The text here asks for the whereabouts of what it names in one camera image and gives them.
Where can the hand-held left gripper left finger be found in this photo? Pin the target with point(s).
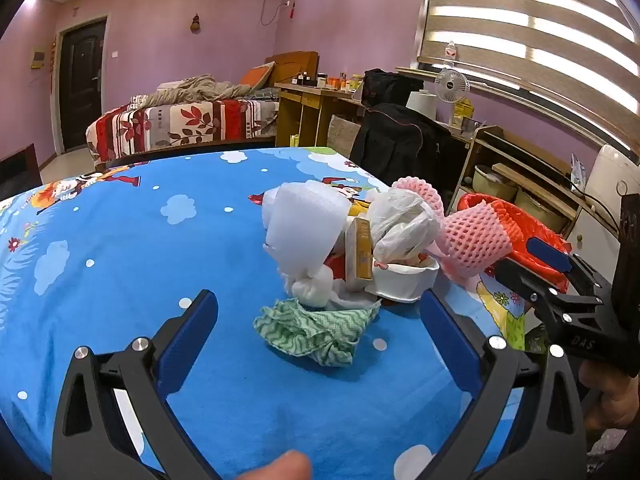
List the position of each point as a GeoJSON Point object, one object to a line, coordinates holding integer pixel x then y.
{"type": "Point", "coordinates": [187, 340]}

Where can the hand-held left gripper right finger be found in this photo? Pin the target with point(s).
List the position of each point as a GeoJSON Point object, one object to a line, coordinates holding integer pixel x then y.
{"type": "Point", "coordinates": [450, 350]}

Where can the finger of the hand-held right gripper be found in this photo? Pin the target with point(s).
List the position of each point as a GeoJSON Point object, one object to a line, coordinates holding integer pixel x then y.
{"type": "Point", "coordinates": [547, 254]}
{"type": "Point", "coordinates": [520, 280]}

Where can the pink foam net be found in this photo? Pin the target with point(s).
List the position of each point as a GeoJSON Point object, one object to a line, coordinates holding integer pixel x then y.
{"type": "Point", "coordinates": [475, 240]}

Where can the green striped cloth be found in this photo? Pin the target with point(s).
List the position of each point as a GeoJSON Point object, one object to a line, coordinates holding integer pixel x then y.
{"type": "Point", "coordinates": [310, 327]}

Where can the fruit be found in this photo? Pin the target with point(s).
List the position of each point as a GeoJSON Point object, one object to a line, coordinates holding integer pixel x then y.
{"type": "Point", "coordinates": [420, 190]}

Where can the person's right hand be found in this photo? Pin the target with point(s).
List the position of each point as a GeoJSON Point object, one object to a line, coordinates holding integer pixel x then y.
{"type": "Point", "coordinates": [615, 400]}

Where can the person's left hand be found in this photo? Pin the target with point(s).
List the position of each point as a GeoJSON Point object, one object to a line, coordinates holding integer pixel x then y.
{"type": "Point", "coordinates": [280, 467]}

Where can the beige pot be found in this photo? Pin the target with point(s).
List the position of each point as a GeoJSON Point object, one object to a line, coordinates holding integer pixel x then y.
{"type": "Point", "coordinates": [492, 185]}
{"type": "Point", "coordinates": [542, 210]}

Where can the disposable paper bowl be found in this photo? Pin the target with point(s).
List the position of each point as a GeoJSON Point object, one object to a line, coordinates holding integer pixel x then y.
{"type": "Point", "coordinates": [405, 280]}

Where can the wooden shelf cabinet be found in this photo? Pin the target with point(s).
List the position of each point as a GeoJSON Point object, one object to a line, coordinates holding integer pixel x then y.
{"type": "Point", "coordinates": [545, 165]}

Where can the white appliance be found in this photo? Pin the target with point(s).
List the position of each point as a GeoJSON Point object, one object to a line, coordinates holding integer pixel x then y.
{"type": "Point", "coordinates": [612, 175]}

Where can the white plastic bag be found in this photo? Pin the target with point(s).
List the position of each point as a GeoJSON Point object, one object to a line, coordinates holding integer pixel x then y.
{"type": "Point", "coordinates": [400, 225]}

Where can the yellow cardboard box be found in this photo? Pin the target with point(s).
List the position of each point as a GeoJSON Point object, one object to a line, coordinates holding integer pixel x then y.
{"type": "Point", "coordinates": [361, 250]}

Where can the white crumpled tissue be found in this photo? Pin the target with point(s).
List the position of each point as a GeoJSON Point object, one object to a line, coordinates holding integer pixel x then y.
{"type": "Point", "coordinates": [312, 285]}

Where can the yellow packet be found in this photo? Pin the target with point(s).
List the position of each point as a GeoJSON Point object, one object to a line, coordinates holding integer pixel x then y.
{"type": "Point", "coordinates": [462, 112]}

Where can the yellow crumpled wrapper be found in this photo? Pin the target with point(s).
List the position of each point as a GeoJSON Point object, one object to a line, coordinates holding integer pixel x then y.
{"type": "Point", "coordinates": [359, 207]}

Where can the large black bag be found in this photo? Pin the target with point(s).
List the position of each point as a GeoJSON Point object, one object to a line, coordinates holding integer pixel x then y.
{"type": "Point", "coordinates": [400, 145]}

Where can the small white desk fan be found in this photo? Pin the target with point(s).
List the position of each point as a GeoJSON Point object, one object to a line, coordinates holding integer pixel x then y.
{"type": "Point", "coordinates": [451, 85]}

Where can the bed with floral sheet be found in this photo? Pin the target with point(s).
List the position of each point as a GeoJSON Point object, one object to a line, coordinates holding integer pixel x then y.
{"type": "Point", "coordinates": [190, 120]}

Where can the clear plastic bottle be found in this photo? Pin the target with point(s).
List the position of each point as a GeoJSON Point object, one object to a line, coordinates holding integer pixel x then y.
{"type": "Point", "coordinates": [451, 50]}

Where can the yellow bottle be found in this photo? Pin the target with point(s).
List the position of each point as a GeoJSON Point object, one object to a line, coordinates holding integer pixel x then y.
{"type": "Point", "coordinates": [294, 141]}

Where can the patterned grey board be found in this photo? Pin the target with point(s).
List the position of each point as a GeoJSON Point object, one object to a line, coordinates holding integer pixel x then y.
{"type": "Point", "coordinates": [344, 135]}

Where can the small black bag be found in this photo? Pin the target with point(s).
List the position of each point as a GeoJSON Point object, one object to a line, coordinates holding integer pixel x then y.
{"type": "Point", "coordinates": [390, 87]}

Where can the striped window blind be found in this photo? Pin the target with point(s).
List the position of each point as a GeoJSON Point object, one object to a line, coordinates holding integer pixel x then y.
{"type": "Point", "coordinates": [525, 20]}

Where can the grey blanket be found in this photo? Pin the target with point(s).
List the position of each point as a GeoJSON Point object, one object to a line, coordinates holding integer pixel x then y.
{"type": "Point", "coordinates": [200, 87]}

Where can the wooden desk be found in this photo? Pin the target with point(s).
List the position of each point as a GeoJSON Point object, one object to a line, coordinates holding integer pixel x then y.
{"type": "Point", "coordinates": [310, 110]}

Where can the orange pillow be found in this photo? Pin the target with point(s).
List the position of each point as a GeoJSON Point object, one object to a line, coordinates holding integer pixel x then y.
{"type": "Point", "coordinates": [257, 75]}

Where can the row of small bottles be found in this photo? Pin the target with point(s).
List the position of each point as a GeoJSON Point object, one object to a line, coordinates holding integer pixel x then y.
{"type": "Point", "coordinates": [330, 81]}

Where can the dark brown door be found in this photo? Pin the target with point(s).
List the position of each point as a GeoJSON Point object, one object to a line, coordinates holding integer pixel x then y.
{"type": "Point", "coordinates": [82, 85]}

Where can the wooden headboard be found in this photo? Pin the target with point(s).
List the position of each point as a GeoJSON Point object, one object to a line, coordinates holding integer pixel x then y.
{"type": "Point", "coordinates": [300, 62]}

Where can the yellow meter box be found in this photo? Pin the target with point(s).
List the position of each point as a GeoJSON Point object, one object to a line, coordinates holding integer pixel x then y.
{"type": "Point", "coordinates": [38, 60]}

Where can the red knot ornament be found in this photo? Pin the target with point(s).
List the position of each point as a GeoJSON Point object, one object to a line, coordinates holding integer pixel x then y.
{"type": "Point", "coordinates": [290, 10]}

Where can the gourd wall ornament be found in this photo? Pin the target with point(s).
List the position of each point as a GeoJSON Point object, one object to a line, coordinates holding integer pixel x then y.
{"type": "Point", "coordinates": [195, 23]}

